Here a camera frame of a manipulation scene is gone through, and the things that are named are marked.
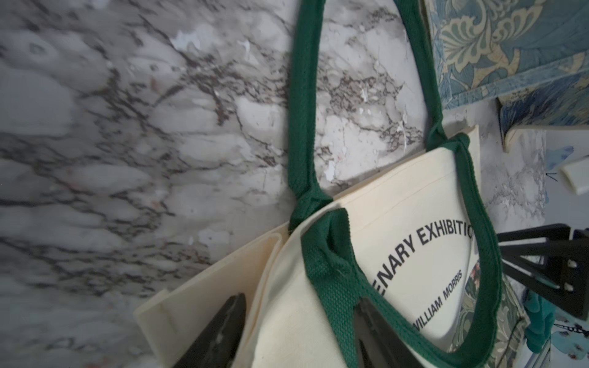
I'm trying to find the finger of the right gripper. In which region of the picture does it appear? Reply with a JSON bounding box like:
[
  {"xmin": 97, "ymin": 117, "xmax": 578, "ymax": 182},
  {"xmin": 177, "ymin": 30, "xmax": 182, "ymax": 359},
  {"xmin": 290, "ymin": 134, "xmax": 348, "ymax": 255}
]
[{"xmin": 497, "ymin": 223, "xmax": 588, "ymax": 320}]

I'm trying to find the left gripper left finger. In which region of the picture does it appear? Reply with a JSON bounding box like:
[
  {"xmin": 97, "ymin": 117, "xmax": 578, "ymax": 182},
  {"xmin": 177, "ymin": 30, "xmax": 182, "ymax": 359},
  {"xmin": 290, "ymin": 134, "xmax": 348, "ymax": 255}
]
[{"xmin": 173, "ymin": 293, "xmax": 246, "ymax": 368}]

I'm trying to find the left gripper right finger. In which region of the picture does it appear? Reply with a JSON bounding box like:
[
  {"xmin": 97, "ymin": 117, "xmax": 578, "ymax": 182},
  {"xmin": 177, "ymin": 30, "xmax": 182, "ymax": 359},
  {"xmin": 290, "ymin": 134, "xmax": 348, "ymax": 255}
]
[{"xmin": 353, "ymin": 297, "xmax": 423, "ymax": 368}]

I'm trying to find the cream bag green handles floral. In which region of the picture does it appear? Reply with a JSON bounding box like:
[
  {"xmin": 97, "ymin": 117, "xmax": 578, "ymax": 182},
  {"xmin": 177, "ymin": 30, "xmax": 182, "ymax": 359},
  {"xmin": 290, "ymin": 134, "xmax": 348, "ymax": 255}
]
[{"xmin": 134, "ymin": 1, "xmax": 527, "ymax": 367}]

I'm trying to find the cream bag blue floral pattern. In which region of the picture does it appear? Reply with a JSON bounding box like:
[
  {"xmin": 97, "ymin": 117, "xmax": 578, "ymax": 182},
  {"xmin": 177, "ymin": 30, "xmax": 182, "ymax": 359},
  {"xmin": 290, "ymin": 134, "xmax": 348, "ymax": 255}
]
[{"xmin": 424, "ymin": 0, "xmax": 588, "ymax": 147}]

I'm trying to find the green rubber glove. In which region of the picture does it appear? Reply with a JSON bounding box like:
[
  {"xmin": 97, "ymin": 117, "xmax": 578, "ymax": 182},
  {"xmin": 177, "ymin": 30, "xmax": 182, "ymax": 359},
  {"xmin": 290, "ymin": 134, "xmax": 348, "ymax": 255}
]
[{"xmin": 524, "ymin": 291, "xmax": 556, "ymax": 354}]

